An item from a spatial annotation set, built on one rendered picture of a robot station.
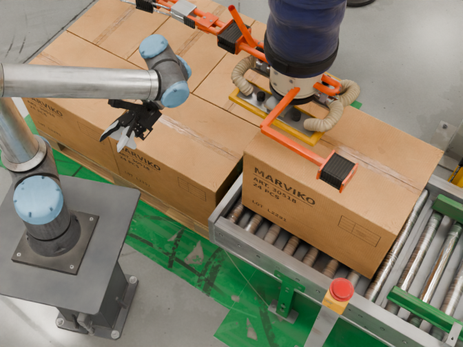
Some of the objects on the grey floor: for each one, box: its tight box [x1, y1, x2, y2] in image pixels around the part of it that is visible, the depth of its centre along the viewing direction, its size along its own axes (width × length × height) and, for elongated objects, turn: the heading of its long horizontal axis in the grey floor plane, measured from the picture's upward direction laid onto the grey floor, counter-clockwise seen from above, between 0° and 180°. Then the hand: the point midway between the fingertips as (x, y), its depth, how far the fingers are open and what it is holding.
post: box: [304, 288, 350, 347], centre depth 203 cm, size 7×7×100 cm
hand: (106, 145), depth 172 cm, fingers open, 14 cm apart
